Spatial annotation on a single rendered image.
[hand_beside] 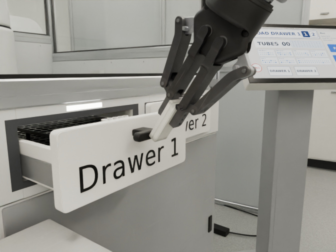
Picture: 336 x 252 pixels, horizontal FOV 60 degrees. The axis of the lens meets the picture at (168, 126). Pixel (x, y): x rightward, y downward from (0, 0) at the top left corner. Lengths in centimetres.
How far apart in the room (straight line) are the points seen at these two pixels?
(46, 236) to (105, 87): 29
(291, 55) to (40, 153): 103
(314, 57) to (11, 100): 111
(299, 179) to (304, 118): 27
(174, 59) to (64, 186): 22
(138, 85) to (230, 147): 157
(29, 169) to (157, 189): 38
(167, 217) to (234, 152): 139
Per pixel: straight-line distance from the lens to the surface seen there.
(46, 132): 53
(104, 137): 43
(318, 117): 332
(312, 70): 126
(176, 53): 41
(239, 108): 211
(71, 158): 40
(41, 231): 51
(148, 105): 68
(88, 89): 58
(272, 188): 137
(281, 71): 119
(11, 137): 50
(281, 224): 147
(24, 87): 50
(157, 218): 81
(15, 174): 52
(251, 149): 214
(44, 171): 46
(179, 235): 94
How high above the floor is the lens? 100
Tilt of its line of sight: 11 degrees down
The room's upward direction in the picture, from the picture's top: straight up
